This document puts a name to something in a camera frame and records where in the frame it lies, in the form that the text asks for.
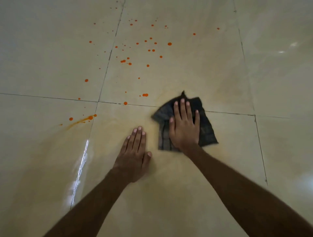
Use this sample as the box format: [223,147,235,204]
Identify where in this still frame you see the person's left hand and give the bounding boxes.
[112,126,153,184]

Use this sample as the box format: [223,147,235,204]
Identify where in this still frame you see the person's right hand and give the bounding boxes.
[169,98,201,155]

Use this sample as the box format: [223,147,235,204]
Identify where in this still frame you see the dark plaid cleaning cloth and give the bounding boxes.
[151,91,219,152]

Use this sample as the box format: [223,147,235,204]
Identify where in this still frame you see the orange liquid spill drops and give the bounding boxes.
[58,7,220,130]

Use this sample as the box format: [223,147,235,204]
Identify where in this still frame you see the person's right forearm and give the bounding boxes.
[184,143,313,237]

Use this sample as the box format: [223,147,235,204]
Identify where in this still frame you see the person's left forearm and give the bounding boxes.
[43,169,130,237]

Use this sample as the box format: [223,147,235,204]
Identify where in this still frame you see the beige tiled floor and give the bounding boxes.
[0,0,313,237]

